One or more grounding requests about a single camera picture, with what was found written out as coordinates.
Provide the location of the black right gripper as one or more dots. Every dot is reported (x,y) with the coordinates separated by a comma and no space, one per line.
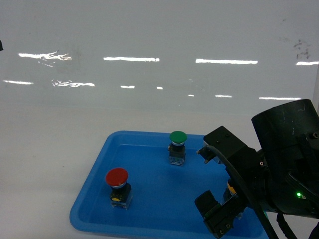
(219,218)

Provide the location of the yellow mushroom push button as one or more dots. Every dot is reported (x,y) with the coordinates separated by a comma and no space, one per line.
(228,193)

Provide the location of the red mushroom push button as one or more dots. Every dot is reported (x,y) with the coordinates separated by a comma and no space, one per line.
(121,190)

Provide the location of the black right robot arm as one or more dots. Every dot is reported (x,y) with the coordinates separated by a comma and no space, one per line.
(282,177)

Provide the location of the green mushroom push button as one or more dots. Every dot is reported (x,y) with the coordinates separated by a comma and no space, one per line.
(176,148)

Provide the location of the blue plastic tray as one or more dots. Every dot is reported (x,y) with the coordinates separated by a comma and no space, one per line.
(162,206)

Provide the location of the white whiteboard panel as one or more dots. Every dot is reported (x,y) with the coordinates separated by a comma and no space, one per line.
(236,57)

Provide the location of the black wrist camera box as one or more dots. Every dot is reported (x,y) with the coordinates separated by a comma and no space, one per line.
(231,147)

